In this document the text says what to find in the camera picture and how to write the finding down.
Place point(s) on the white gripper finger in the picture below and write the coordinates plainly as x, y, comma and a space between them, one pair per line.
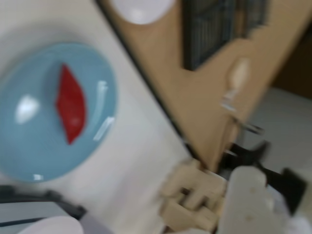
248, 202

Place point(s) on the red tuna sushi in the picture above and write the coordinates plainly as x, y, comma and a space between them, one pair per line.
72, 104

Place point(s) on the blue round dish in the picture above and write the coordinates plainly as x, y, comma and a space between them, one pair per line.
31, 146

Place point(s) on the black table clamp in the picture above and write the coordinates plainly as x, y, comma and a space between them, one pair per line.
287, 187

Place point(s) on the beige wooden clamp block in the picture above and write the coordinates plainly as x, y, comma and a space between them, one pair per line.
190, 190

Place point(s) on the silver metal clip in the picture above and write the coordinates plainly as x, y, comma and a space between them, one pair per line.
231, 104

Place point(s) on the brown cardboard board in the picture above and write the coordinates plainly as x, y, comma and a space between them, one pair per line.
195, 97

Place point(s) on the dark blue grid crate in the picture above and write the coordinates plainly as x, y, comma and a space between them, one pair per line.
207, 29

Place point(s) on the white round object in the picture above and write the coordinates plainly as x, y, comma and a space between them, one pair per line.
143, 9

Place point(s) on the gray circular toy rail track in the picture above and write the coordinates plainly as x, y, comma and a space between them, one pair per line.
56, 197

